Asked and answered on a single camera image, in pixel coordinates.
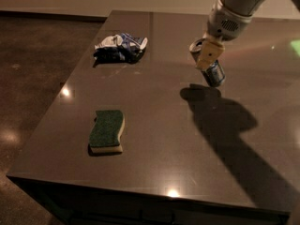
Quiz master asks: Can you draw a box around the green yellow sponge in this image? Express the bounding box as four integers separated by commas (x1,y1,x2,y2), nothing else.
88,110,125,155

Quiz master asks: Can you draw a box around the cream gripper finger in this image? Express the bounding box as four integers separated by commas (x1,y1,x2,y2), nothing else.
196,33,225,71

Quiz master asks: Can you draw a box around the crumpled blue white chip bag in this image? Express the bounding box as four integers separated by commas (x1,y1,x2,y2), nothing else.
93,33,148,64

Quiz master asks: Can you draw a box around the silver blue redbull can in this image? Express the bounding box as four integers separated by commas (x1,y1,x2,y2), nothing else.
189,38,226,87

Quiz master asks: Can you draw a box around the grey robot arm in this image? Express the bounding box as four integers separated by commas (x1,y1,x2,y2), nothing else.
197,0,300,71

